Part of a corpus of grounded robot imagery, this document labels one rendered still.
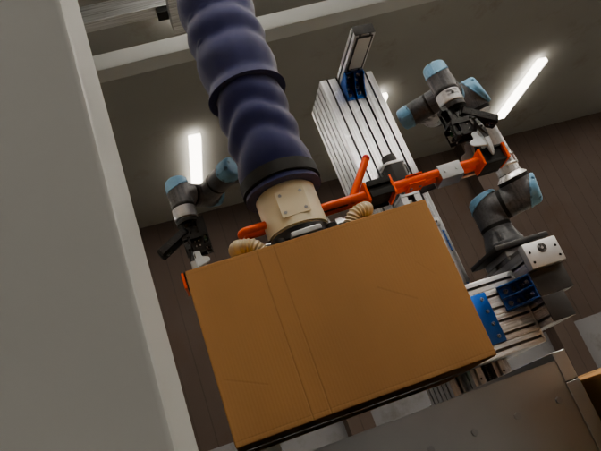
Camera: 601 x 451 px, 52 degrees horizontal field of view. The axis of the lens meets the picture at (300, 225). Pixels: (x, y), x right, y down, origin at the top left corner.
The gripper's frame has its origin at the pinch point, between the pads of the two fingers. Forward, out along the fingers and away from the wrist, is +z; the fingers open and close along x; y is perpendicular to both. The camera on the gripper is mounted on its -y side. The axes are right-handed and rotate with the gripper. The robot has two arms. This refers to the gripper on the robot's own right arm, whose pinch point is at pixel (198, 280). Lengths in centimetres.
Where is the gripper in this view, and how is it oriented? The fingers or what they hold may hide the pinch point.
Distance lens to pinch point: 189.7
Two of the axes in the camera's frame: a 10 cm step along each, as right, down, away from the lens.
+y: 9.4, -2.9, 1.6
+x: -0.4, 3.8, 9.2
